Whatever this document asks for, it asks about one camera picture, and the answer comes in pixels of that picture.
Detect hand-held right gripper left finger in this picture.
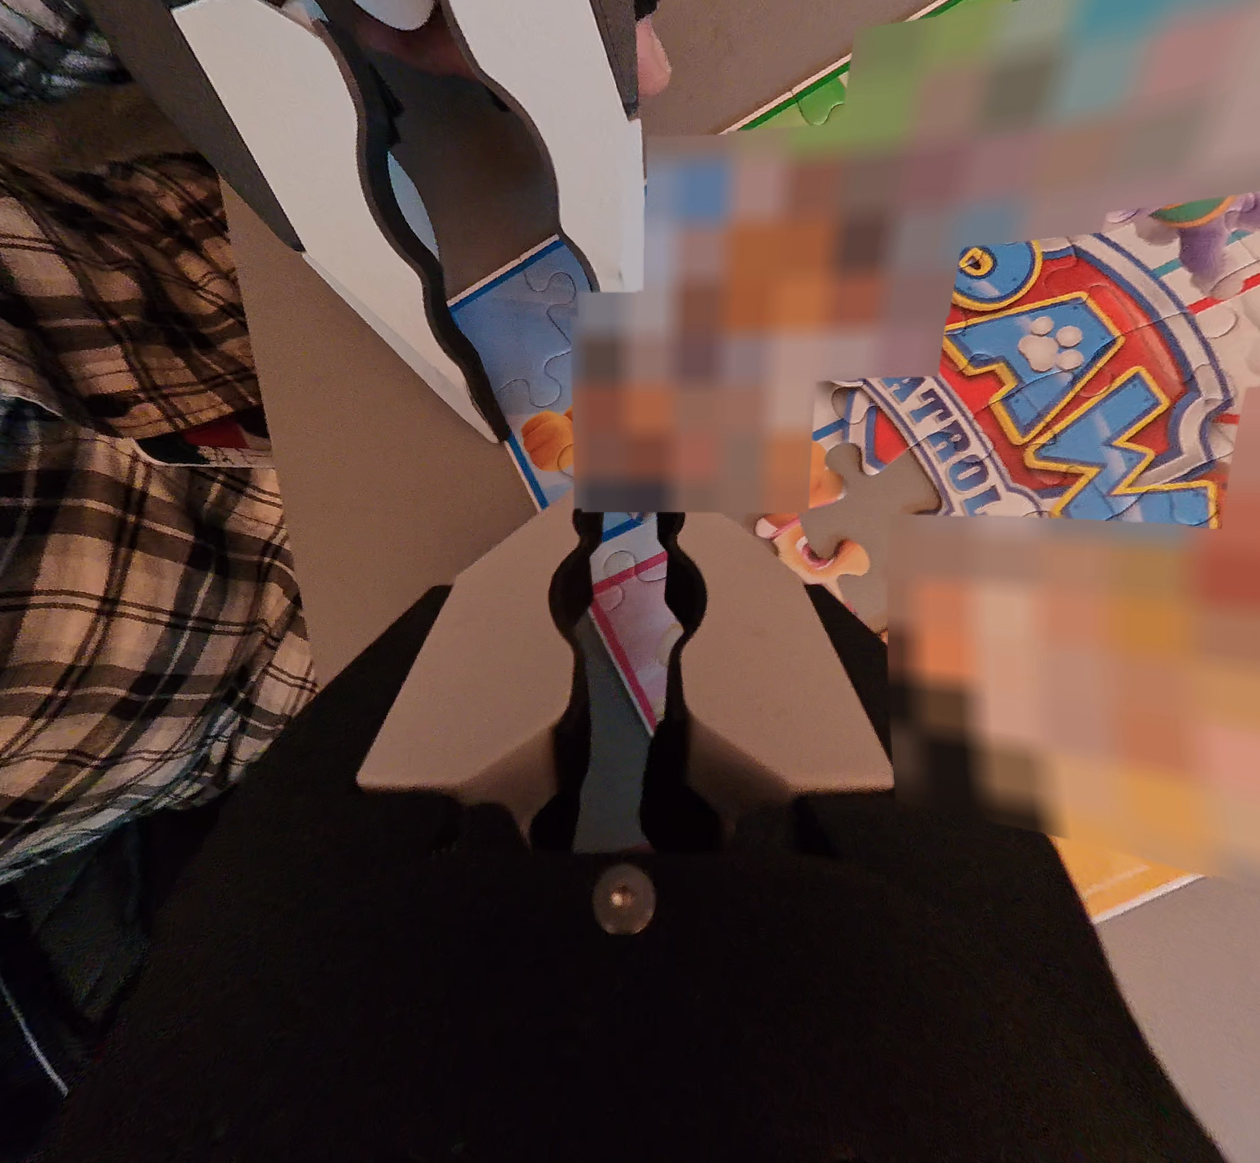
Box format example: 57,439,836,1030
356,511,603,853

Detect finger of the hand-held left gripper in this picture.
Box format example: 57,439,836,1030
445,0,648,294
44,0,510,446

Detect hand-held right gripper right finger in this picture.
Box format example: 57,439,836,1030
637,511,893,853

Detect cartoon jigsaw puzzle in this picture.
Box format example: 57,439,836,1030
447,0,1260,924

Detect grey desk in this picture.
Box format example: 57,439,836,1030
220,0,1260,1163

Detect person's left hand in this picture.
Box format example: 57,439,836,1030
634,15,674,99

